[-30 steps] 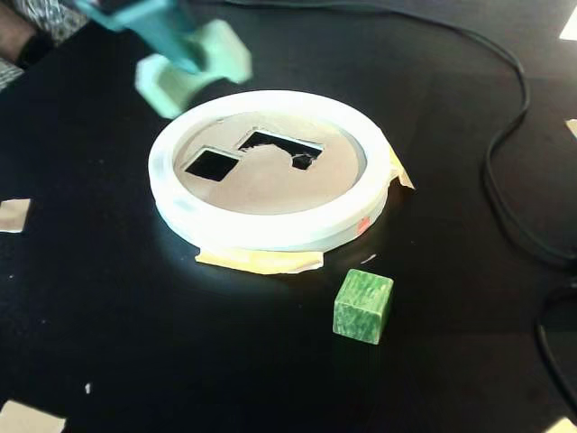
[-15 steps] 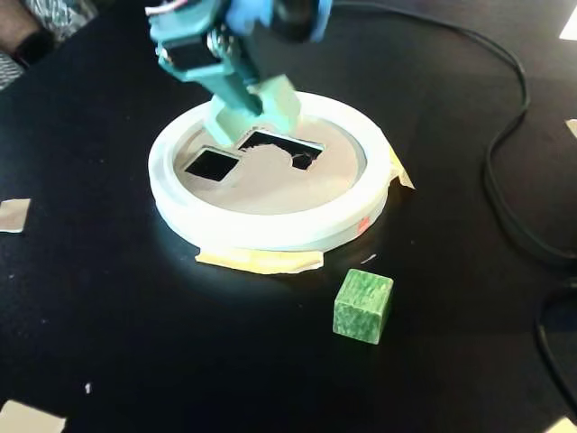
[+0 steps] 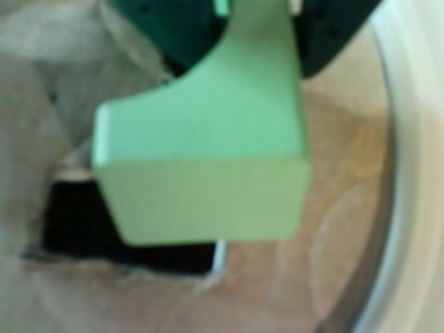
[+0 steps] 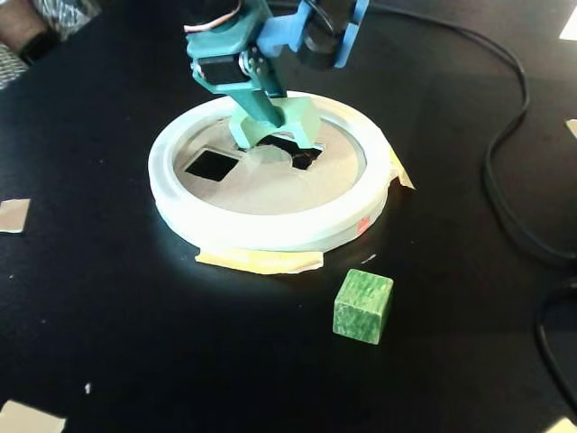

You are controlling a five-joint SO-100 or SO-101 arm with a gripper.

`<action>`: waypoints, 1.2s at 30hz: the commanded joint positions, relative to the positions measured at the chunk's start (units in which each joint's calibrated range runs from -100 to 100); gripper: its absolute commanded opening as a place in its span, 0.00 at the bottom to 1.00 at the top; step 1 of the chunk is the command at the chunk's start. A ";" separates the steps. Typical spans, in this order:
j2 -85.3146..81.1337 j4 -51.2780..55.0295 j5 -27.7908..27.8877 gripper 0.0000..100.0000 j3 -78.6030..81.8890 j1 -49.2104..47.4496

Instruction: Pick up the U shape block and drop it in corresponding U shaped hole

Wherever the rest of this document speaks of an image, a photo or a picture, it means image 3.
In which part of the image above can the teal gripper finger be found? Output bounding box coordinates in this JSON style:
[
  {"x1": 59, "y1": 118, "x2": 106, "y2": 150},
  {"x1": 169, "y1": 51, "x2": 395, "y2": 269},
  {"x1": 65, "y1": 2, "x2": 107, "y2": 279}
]
[
  {"x1": 106, "y1": 0, "x2": 230, "y2": 78},
  {"x1": 290, "y1": 0, "x2": 378, "y2": 80}
]

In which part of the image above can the mint green U shaped block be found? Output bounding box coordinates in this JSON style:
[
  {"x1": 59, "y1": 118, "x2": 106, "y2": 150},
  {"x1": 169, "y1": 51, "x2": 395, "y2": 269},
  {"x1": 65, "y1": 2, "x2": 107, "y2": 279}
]
[{"x1": 91, "y1": 0, "x2": 310, "y2": 249}]

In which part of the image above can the cardboard disc with cutout holes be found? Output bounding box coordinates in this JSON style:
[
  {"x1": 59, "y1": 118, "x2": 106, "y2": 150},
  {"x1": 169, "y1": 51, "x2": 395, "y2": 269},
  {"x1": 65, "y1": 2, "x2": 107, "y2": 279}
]
[{"x1": 0, "y1": 0, "x2": 403, "y2": 333}]

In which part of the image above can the white round ring frame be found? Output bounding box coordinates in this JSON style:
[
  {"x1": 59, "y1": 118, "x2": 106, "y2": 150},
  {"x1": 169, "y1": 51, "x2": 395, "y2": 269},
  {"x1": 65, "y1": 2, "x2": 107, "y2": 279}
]
[{"x1": 352, "y1": 0, "x2": 444, "y2": 333}]

